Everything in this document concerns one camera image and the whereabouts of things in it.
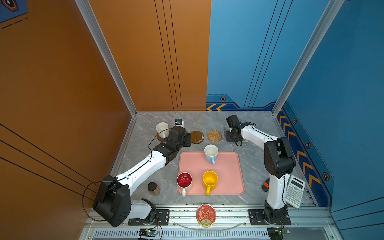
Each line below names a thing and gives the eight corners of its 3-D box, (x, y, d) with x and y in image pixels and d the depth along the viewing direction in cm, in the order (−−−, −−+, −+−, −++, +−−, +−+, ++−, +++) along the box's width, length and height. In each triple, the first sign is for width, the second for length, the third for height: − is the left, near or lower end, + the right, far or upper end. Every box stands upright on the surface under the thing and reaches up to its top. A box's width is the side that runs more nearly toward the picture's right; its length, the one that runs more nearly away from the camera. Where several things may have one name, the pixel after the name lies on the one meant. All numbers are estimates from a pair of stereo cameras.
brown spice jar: (151, 196, 82) (146, 190, 74) (153, 188, 85) (148, 181, 77) (159, 196, 82) (155, 190, 74) (160, 187, 85) (156, 181, 77)
